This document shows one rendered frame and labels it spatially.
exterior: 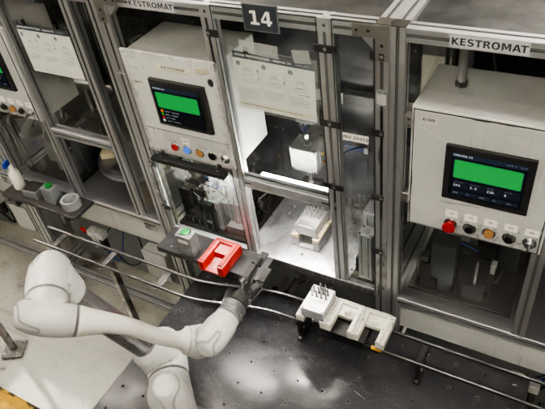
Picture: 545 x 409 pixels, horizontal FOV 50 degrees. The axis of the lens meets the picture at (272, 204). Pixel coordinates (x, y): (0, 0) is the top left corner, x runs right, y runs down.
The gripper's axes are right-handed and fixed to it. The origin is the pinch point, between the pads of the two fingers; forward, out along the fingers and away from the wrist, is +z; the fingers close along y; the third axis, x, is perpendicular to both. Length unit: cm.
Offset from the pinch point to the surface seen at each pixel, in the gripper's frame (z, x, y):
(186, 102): 18, 34, 54
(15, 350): -33, 167, -110
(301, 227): 33.1, 1.7, -10.5
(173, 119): 18, 43, 45
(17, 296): -1, 201, -112
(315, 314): 1.2, -19.5, -21.0
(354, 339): 0.4, -35.8, -27.2
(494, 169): 18, -73, 53
